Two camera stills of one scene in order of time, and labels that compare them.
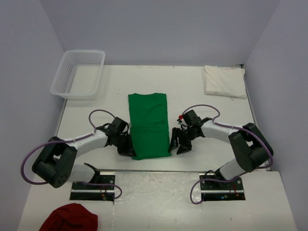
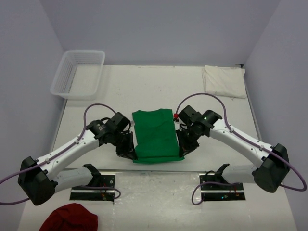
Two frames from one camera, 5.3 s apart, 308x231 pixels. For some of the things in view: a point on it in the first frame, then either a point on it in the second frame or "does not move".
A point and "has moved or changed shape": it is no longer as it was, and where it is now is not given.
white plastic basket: [78, 74] does not move
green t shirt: [149, 125] has moved or changed shape
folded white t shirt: [224, 82] does not move
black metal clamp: [101, 188] does not move
